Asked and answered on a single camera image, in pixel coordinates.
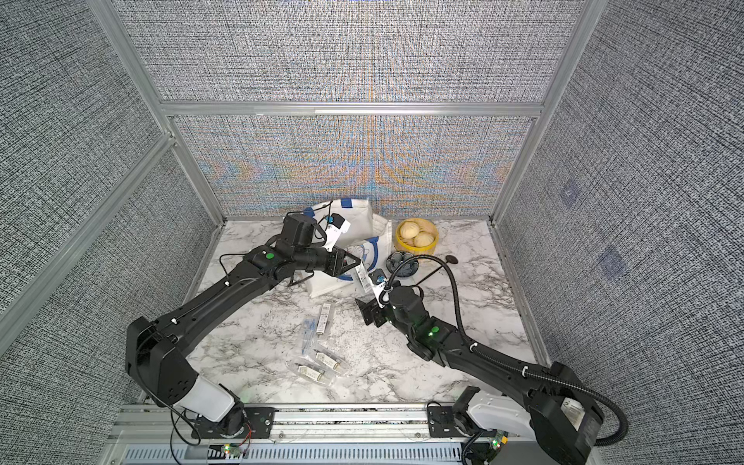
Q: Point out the upright compass case white label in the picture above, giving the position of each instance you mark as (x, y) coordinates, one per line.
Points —
(323, 319)

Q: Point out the blue patterned ceramic bowl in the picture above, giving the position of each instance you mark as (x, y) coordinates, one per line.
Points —
(404, 262)

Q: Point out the yellow bowl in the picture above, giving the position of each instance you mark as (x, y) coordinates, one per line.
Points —
(406, 245)

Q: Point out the gold label compass case upper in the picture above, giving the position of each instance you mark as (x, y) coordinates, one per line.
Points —
(331, 360)

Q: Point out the beige bun left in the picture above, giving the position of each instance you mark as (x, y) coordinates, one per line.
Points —
(409, 230)

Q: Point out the black spoon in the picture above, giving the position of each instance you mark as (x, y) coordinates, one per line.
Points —
(448, 260)

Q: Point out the beige bun right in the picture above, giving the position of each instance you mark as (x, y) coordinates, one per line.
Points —
(424, 239)

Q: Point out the white Doraemon canvas bag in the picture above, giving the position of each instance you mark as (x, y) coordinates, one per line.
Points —
(370, 238)

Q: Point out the beige bun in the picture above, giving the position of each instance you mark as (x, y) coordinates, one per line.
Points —
(409, 230)
(424, 239)

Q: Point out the gold label compass case lower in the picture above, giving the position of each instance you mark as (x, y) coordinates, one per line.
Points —
(313, 373)

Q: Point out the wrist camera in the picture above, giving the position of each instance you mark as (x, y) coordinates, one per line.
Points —
(378, 280)
(337, 225)

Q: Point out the blue compass clear case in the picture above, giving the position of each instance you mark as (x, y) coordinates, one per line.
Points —
(308, 336)

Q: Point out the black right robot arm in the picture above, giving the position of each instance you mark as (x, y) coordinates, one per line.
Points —
(564, 414)

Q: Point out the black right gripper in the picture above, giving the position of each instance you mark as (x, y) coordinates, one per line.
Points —
(371, 311)

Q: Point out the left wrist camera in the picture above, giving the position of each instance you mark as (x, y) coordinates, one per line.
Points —
(337, 225)

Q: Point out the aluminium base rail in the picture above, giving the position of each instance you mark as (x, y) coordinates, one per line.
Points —
(356, 433)

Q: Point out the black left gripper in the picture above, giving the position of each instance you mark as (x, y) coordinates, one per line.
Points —
(338, 262)

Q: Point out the compass case white label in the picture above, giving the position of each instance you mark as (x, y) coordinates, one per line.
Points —
(360, 276)
(323, 319)

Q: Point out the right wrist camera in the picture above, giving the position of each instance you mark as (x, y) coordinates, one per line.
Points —
(378, 280)

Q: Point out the gold label compass case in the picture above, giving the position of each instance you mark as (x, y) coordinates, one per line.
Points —
(331, 360)
(313, 373)

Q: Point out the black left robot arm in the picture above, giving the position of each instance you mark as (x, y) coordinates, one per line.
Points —
(157, 350)

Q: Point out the compass case white label top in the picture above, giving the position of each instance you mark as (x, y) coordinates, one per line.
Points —
(360, 276)

